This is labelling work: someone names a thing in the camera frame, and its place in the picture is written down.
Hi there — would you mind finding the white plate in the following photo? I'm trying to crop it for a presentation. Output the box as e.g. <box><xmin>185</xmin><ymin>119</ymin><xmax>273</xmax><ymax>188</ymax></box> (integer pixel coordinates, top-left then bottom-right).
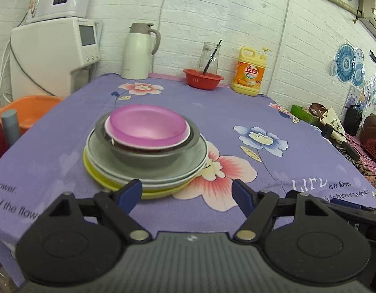
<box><xmin>85</xmin><ymin>128</ymin><xmax>208</xmax><ymax>190</ymax></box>

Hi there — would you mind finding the stainless steel bowl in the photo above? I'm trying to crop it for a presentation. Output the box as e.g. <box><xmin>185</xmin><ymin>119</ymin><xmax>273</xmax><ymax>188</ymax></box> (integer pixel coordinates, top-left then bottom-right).
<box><xmin>95</xmin><ymin>111</ymin><xmax>201</xmax><ymax>169</ymax></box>

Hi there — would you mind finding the glass pitcher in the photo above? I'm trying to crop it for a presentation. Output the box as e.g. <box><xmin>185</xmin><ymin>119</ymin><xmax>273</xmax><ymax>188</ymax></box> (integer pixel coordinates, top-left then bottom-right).
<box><xmin>197</xmin><ymin>42</ymin><xmax>220</xmax><ymax>75</ymax></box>

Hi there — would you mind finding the purple floral tablecloth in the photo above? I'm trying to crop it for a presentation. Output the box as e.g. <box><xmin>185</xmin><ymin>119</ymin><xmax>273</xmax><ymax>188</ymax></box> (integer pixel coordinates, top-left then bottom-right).
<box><xmin>0</xmin><ymin>73</ymin><xmax>376</xmax><ymax>287</ymax></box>

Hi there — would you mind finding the black power adapter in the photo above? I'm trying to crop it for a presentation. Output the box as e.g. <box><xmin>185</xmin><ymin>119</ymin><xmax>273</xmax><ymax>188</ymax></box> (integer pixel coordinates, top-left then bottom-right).
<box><xmin>337</xmin><ymin>142</ymin><xmax>361</xmax><ymax>162</ymax></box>

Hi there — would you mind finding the brown leather bag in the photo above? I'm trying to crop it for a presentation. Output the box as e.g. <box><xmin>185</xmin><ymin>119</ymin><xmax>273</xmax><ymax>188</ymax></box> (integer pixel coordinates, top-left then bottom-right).
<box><xmin>360</xmin><ymin>113</ymin><xmax>376</xmax><ymax>147</ymax></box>

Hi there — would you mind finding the red mesh cloth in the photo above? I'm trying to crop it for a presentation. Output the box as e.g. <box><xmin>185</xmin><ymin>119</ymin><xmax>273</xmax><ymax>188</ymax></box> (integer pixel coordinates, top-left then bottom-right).
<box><xmin>359</xmin><ymin>139</ymin><xmax>376</xmax><ymax>164</ymax></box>

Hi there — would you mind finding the yellow plate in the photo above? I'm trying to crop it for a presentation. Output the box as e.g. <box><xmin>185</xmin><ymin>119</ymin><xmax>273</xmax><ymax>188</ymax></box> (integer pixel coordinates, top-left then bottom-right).
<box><xmin>83</xmin><ymin>149</ymin><xmax>195</xmax><ymax>200</ymax></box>

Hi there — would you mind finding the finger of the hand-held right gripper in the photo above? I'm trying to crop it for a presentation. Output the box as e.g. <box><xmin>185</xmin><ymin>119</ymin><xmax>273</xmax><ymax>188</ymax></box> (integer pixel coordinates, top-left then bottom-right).
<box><xmin>322</xmin><ymin>198</ymin><xmax>368</xmax><ymax>213</ymax></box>

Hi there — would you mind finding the white wall conduit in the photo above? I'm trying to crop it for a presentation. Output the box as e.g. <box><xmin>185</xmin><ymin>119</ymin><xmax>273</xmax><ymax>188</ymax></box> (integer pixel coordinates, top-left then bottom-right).
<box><xmin>266</xmin><ymin>0</ymin><xmax>294</xmax><ymax>96</ymax></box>

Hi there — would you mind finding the green box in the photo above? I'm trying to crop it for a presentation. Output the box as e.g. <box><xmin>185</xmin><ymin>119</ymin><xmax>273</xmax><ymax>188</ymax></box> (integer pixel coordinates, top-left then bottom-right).
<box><xmin>290</xmin><ymin>104</ymin><xmax>323</xmax><ymax>126</ymax></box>

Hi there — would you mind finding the medium blue wall fan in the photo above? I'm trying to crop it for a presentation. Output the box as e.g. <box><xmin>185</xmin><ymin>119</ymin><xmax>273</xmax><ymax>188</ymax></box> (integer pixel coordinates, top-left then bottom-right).
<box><xmin>352</xmin><ymin>61</ymin><xmax>366</xmax><ymax>88</ymax></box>

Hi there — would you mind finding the grey cylindrical bottle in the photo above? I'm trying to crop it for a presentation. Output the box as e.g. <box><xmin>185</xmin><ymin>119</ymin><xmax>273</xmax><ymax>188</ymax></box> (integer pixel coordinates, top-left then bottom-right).
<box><xmin>1</xmin><ymin>109</ymin><xmax>21</xmax><ymax>147</ymax></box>

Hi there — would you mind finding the red plastic basket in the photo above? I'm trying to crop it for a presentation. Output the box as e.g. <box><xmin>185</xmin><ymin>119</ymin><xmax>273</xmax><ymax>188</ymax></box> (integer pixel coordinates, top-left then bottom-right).
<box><xmin>183</xmin><ymin>69</ymin><xmax>224</xmax><ymax>91</ymax></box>

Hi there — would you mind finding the yellow detergent bottle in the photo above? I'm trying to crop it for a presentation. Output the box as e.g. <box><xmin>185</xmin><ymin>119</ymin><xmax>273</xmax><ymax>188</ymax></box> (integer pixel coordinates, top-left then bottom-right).
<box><xmin>231</xmin><ymin>47</ymin><xmax>273</xmax><ymax>97</ymax></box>

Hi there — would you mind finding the black stirring stick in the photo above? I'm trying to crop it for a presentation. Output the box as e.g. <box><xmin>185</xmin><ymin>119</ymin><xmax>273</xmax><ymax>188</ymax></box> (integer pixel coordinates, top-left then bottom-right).
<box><xmin>202</xmin><ymin>40</ymin><xmax>223</xmax><ymax>75</ymax></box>

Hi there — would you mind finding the orange plastic basin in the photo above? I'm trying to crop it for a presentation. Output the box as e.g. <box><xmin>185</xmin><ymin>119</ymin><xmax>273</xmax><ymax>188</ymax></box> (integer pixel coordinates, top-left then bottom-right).
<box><xmin>0</xmin><ymin>96</ymin><xmax>65</xmax><ymax>135</ymax></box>

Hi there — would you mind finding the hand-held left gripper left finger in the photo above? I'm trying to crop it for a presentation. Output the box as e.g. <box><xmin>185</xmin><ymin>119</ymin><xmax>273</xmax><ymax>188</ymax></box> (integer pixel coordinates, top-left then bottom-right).
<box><xmin>38</xmin><ymin>179</ymin><xmax>153</xmax><ymax>241</ymax></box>

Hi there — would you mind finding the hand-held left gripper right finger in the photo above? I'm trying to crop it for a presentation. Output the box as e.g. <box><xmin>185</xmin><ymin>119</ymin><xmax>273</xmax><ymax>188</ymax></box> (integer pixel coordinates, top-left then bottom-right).
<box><xmin>231</xmin><ymin>179</ymin><xmax>329</xmax><ymax>241</ymax></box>

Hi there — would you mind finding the white water dispenser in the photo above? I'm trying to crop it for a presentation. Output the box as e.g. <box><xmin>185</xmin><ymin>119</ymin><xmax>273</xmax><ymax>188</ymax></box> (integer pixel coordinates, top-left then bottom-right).
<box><xmin>9</xmin><ymin>18</ymin><xmax>102</xmax><ymax>97</ymax></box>

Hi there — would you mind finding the white thermos jug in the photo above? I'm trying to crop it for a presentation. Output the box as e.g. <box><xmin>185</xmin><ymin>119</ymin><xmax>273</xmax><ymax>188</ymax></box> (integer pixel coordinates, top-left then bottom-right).
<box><xmin>121</xmin><ymin>22</ymin><xmax>161</xmax><ymax>80</ymax></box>

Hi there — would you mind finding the large blue wall fan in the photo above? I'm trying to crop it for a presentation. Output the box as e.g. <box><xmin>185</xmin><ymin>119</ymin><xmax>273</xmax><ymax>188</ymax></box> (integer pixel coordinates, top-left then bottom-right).
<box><xmin>335</xmin><ymin>43</ymin><xmax>357</xmax><ymax>84</ymax></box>

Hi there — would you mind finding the white paper bag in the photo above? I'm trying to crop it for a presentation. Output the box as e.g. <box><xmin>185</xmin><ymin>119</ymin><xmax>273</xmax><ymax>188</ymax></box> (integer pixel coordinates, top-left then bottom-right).
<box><xmin>321</xmin><ymin>107</ymin><xmax>347</xmax><ymax>142</ymax></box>

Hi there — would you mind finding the pink plastic bowl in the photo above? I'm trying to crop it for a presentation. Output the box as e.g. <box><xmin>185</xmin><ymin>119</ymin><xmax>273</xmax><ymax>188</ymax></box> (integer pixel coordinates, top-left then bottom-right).
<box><xmin>109</xmin><ymin>104</ymin><xmax>188</xmax><ymax>147</ymax></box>

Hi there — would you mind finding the white air conditioner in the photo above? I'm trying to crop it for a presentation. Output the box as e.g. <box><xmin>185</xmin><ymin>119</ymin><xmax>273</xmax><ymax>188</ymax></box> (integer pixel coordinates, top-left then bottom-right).
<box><xmin>357</xmin><ymin>0</ymin><xmax>376</xmax><ymax>40</ymax></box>

